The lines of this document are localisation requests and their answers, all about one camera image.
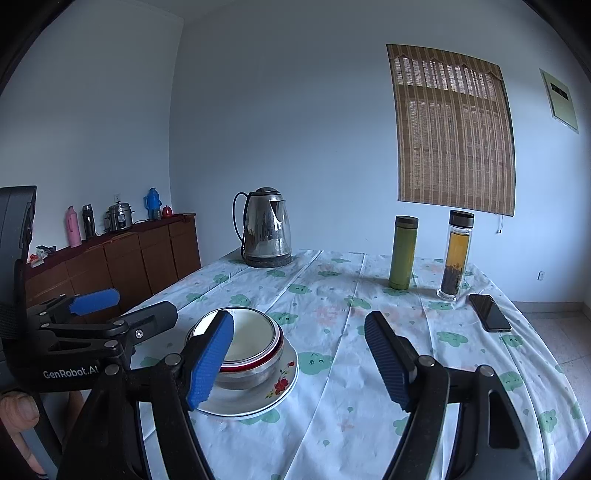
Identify person's left hand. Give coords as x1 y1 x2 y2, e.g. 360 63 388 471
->
0 390 47 476

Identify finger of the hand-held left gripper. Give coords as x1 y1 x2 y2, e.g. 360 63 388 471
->
41 301 179 355
28 287 122 325

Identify steel rice cooker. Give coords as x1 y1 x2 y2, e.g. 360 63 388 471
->
104 201 136 233

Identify stainless steel electric kettle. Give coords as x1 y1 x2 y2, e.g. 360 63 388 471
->
232 187 293 261

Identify pink thermos flask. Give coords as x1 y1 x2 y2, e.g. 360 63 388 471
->
65 206 83 248

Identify cloud print tablecloth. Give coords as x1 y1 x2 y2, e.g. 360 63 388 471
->
122 249 589 480

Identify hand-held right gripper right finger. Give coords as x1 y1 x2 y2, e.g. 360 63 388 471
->
364 311 541 480

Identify black kettle base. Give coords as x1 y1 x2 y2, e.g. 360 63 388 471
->
243 253 294 268

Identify stainless steel bowl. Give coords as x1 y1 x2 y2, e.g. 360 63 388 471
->
185 332 284 391

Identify bamboo window blind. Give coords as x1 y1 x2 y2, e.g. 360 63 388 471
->
386 44 516 217

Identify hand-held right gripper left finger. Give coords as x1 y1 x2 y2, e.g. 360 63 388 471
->
55 310 235 480

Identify black smartphone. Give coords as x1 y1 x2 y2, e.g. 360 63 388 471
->
468 294 513 333

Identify small red floral plate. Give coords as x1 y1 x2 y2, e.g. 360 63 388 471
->
198 340 299 416

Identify green thermos flask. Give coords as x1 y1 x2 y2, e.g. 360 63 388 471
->
389 215 420 291

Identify brown wooden sideboard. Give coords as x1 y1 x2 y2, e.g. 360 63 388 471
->
23 212 202 315

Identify blue thermos jug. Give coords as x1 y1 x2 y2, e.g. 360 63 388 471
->
143 187 162 221

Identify white enamel bowl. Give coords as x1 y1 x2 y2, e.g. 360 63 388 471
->
189 308 282 365

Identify red bowl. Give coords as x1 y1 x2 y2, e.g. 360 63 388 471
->
187 308 284 374

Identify glass tea bottle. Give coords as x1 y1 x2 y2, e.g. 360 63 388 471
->
437 210 475 302

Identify small red white packets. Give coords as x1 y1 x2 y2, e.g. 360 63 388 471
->
28 244 58 266

